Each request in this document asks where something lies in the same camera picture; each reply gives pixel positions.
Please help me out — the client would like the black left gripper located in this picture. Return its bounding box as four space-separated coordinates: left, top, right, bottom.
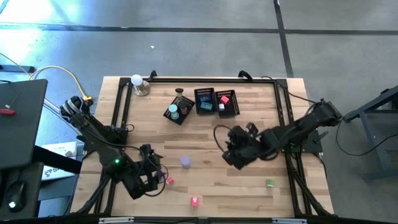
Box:
123 143 164 200

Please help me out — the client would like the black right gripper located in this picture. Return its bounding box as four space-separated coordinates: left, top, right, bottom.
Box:
221 122 266 171

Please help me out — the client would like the mint green hourglass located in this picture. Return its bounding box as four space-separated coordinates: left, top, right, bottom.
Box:
167 104 180 121

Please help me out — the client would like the black plastic mesh basket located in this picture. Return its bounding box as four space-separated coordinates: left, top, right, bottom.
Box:
194 88 217 115
215 89 241 119
163 95 196 126

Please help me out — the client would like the black rig crossbeam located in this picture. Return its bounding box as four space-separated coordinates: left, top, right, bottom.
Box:
0 213 398 224

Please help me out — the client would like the black desk crossbar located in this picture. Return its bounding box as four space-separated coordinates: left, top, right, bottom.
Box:
32 145 83 175

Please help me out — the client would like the white light bulb brass base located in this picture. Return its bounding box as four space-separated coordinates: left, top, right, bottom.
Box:
130 73 152 97

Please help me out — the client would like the white printed carton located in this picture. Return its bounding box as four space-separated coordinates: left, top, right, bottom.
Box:
40 141 78 182

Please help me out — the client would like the black mouse desk surface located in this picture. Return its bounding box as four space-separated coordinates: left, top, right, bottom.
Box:
0 161 44 218

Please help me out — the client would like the blue grey metal stand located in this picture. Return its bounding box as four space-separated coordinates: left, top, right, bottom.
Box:
341 84 398 183

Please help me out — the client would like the dark grey desk panel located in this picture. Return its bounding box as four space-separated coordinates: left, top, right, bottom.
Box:
0 78 49 170

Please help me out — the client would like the black computer mouse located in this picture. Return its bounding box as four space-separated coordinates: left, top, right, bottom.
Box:
4 179 27 213

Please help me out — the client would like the black flat floor bar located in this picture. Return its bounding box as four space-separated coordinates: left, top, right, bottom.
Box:
0 64 37 74

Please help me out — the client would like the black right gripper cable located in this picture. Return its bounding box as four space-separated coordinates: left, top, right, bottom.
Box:
213 124 233 154

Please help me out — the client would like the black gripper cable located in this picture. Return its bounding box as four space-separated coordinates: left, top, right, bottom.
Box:
144 163 170 197
213 124 233 154

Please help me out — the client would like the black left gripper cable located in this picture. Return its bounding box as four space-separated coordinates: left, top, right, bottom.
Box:
144 163 170 197

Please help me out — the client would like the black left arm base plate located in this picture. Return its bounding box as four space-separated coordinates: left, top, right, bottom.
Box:
76 124 129 153

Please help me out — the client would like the silver metal bracket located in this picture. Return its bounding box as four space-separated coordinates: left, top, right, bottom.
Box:
98 217 135 224
272 217 308 224

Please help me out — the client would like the black aluminium table frame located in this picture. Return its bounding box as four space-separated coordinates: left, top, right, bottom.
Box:
70 76 335 218

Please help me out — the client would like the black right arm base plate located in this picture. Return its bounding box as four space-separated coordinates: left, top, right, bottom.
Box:
278 129 330 154

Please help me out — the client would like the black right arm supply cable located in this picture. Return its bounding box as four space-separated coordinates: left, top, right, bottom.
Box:
285 90 313 104

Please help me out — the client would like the yellow extension cable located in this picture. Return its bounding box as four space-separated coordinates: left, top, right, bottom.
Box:
0 52 94 114

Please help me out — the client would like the black floor cable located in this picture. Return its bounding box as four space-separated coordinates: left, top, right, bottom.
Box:
335 116 398 157

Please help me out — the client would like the red handled screwdriver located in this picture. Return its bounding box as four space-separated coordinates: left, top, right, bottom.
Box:
0 93 20 116

